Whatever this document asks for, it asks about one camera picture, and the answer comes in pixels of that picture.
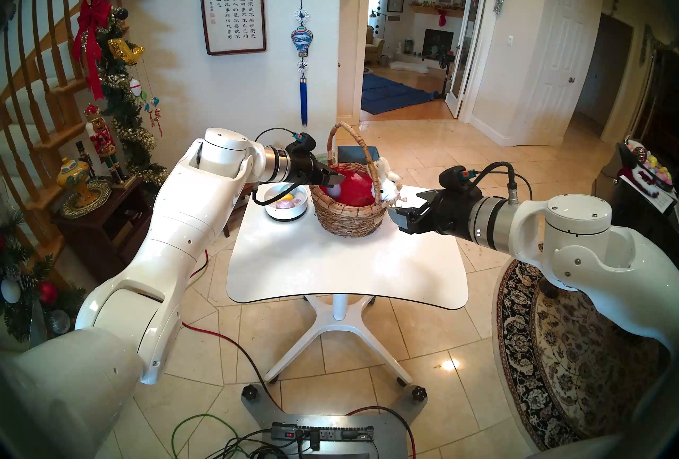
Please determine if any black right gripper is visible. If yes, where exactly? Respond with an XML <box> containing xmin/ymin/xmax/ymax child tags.
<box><xmin>389</xmin><ymin>187</ymin><xmax>481</xmax><ymax>238</ymax></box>

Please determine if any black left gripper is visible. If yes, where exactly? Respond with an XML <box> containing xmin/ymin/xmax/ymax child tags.
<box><xmin>289</xmin><ymin>145</ymin><xmax>345</xmax><ymax>194</ymax></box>

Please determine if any wicker basket with handle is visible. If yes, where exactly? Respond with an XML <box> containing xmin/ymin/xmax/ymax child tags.
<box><xmin>308</xmin><ymin>122</ymin><xmax>390</xmax><ymax>238</ymax></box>

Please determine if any pastel egg decoration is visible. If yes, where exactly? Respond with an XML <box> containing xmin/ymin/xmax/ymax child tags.
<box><xmin>645</xmin><ymin>155</ymin><xmax>677</xmax><ymax>188</ymax></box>

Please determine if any red tulle cloth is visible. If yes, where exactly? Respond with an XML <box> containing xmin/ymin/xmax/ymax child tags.
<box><xmin>317</xmin><ymin>166</ymin><xmax>375</xmax><ymax>207</ymax></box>

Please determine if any white plush bunny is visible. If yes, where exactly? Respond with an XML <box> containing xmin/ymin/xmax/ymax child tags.
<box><xmin>378</xmin><ymin>178</ymin><xmax>406</xmax><ymax>206</ymax></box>

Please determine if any blue fabric storage box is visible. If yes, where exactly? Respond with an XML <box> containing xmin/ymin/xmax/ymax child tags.
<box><xmin>337</xmin><ymin>145</ymin><xmax>380</xmax><ymax>167</ymax></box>

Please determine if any cream plush bunny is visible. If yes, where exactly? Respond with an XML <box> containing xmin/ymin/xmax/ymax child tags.
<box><xmin>374</xmin><ymin>157</ymin><xmax>402</xmax><ymax>183</ymax></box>

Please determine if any white round bowl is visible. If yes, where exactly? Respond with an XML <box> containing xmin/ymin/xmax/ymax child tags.
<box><xmin>264</xmin><ymin>183</ymin><xmax>309</xmax><ymax>222</ymax></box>

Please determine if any blue floor rug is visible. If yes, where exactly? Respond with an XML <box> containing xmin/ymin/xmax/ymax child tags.
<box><xmin>361</xmin><ymin>73</ymin><xmax>441</xmax><ymax>115</ymax></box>

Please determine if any blue vase knot hanging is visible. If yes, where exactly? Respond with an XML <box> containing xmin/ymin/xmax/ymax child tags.
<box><xmin>291</xmin><ymin>0</ymin><xmax>315</xmax><ymax>127</ymax></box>

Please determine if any beige armchair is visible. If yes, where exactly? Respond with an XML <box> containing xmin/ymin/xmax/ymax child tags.
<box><xmin>365</xmin><ymin>25</ymin><xmax>386</xmax><ymax>59</ymax></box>

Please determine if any black floor fan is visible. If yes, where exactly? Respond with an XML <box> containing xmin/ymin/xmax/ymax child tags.
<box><xmin>438</xmin><ymin>48</ymin><xmax>458</xmax><ymax>99</ymax></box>

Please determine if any black fireplace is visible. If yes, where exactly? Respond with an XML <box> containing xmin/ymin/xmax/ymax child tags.
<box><xmin>423</xmin><ymin>29</ymin><xmax>455</xmax><ymax>58</ymax></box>

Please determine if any white glass french door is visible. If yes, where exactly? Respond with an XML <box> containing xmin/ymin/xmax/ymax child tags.
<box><xmin>445</xmin><ymin>0</ymin><xmax>491</xmax><ymax>119</ymax></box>

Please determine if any green christmas garland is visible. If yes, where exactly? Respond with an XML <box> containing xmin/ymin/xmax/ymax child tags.
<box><xmin>93</xmin><ymin>7</ymin><xmax>176</xmax><ymax>188</ymax></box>

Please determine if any white panel door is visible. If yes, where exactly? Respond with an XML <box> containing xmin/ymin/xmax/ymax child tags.
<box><xmin>523</xmin><ymin>0</ymin><xmax>595</xmax><ymax>147</ymax></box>

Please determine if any black piano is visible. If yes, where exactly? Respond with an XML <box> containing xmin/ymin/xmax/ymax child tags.
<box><xmin>591</xmin><ymin>140</ymin><xmax>679</xmax><ymax>273</ymax></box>

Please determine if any oriental patterned round rug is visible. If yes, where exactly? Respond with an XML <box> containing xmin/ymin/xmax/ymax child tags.
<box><xmin>496</xmin><ymin>246</ymin><xmax>674</xmax><ymax>452</ymax></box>

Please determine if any red santa hat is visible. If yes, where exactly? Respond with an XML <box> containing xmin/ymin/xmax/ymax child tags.
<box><xmin>618</xmin><ymin>166</ymin><xmax>661</xmax><ymax>198</ymax></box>

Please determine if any brass decorative plate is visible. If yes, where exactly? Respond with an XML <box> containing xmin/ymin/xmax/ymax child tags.
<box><xmin>61</xmin><ymin>179</ymin><xmax>113</xmax><ymax>220</ymax></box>

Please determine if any black power strip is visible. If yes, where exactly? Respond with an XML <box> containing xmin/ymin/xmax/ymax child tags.
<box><xmin>271</xmin><ymin>422</ymin><xmax>375</xmax><ymax>443</ymax></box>

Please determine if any red nutcracker figure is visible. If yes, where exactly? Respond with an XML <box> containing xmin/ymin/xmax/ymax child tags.
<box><xmin>84</xmin><ymin>103</ymin><xmax>128</xmax><ymax>184</ymax></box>

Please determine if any gold fish ornament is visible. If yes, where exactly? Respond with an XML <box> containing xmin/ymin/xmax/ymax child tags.
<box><xmin>108</xmin><ymin>38</ymin><xmax>145</xmax><ymax>66</ymax></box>

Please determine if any small black nutcracker figure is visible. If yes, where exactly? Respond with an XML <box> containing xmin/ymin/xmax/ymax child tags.
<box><xmin>74</xmin><ymin>141</ymin><xmax>97</xmax><ymax>180</ymax></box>

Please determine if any white paper sheet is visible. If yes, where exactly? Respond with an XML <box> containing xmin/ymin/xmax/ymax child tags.
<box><xmin>620</xmin><ymin>174</ymin><xmax>677</xmax><ymax>214</ymax></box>

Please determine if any yellow ceramic vase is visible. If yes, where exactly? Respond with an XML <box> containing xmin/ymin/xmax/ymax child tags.
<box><xmin>57</xmin><ymin>157</ymin><xmax>91</xmax><ymax>204</ymax></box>

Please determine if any wooden staircase railing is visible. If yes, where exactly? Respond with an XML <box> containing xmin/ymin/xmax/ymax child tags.
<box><xmin>0</xmin><ymin>0</ymin><xmax>186</xmax><ymax>262</ymax></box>

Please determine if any red ribbon bow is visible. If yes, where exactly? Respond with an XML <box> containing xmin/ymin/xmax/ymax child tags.
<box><xmin>72</xmin><ymin>0</ymin><xmax>113</xmax><ymax>100</ymax></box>

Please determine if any silver green tinsel garland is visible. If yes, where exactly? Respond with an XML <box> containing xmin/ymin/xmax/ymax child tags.
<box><xmin>639</xmin><ymin>24</ymin><xmax>679</xmax><ymax>66</ymax></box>

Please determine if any small christmas tree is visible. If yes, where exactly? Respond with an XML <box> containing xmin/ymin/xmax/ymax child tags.
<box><xmin>0</xmin><ymin>209</ymin><xmax>88</xmax><ymax>344</ymax></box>

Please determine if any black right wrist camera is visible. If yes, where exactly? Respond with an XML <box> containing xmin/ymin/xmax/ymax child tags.
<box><xmin>438</xmin><ymin>165</ymin><xmax>483</xmax><ymax>193</ymax></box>

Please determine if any black left camera cable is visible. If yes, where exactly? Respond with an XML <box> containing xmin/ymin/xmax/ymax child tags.
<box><xmin>251</xmin><ymin>127</ymin><xmax>298</xmax><ymax>206</ymax></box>

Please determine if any black camera cable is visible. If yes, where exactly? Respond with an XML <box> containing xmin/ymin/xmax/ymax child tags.
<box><xmin>467</xmin><ymin>161</ymin><xmax>533</xmax><ymax>204</ymax></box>
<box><xmin>251</xmin><ymin>127</ymin><xmax>298</xmax><ymax>206</ymax></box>

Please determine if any black right camera cable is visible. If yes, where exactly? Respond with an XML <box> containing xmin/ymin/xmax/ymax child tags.
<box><xmin>467</xmin><ymin>161</ymin><xmax>533</xmax><ymax>204</ymax></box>

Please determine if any white table pedestal base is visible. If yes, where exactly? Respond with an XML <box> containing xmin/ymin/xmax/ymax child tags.
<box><xmin>264</xmin><ymin>295</ymin><xmax>425</xmax><ymax>387</ymax></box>

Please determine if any red cable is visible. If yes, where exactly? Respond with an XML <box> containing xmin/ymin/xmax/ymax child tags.
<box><xmin>180</xmin><ymin>251</ymin><xmax>284</xmax><ymax>413</ymax></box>
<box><xmin>345</xmin><ymin>406</ymin><xmax>417</xmax><ymax>459</ymax></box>

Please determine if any colourful hanging ornament string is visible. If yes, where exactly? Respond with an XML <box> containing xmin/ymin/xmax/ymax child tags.
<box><xmin>144</xmin><ymin>96</ymin><xmax>165</xmax><ymax>137</ymax></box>

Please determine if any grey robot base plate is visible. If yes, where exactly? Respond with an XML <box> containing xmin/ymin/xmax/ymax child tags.
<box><xmin>241</xmin><ymin>384</ymin><xmax>428</xmax><ymax>459</ymax></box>

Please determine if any green cable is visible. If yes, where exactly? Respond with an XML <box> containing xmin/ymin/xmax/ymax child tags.
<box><xmin>171</xmin><ymin>413</ymin><xmax>239</xmax><ymax>459</ymax></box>

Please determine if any black cable bundle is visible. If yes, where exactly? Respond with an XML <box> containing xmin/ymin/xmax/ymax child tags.
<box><xmin>220</xmin><ymin>429</ymin><xmax>314</xmax><ymax>459</ymax></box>

